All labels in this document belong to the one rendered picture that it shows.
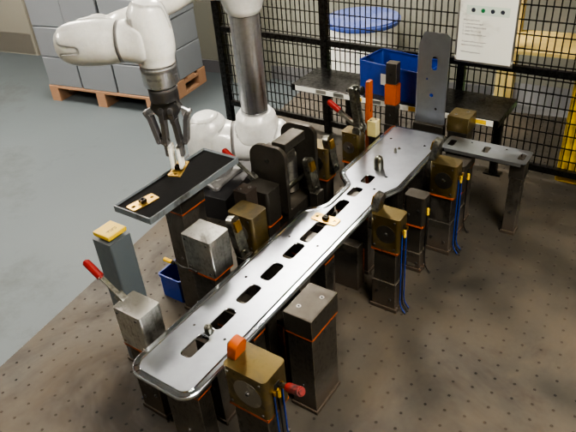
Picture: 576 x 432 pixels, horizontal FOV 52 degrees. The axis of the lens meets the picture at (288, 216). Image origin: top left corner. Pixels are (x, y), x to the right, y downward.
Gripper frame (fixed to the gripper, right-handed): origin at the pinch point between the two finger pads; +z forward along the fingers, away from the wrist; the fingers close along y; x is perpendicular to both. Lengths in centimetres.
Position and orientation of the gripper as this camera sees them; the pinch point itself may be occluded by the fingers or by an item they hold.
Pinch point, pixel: (176, 155)
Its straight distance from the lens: 166.1
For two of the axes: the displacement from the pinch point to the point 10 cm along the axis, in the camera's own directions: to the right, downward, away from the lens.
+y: 9.8, 0.3, -1.7
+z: 0.7, 8.2, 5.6
